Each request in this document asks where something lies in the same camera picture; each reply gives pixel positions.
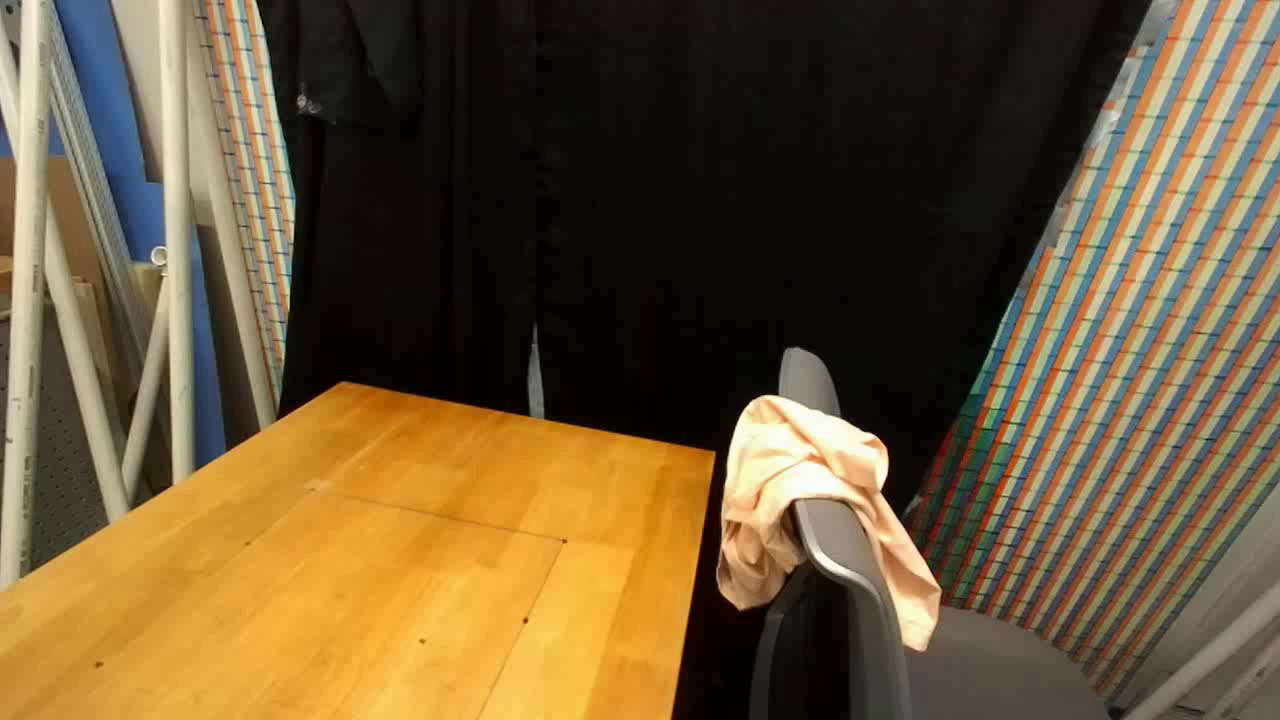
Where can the grey chair seat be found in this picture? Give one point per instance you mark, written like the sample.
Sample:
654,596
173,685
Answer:
995,675

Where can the black curtain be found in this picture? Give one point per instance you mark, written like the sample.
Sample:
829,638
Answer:
640,201

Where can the narrow colourful striped board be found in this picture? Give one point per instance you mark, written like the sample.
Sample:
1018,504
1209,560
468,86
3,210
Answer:
254,175

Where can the large colourful striped board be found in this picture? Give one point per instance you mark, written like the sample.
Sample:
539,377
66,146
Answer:
1146,402

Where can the white metal frame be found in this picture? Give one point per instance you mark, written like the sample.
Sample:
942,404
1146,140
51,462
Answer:
26,335

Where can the blue board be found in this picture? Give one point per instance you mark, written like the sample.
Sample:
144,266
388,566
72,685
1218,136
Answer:
100,121

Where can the pink cloth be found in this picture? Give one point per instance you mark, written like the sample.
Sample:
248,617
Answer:
785,462

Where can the grey chair backrest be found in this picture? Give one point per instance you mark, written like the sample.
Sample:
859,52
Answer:
859,605

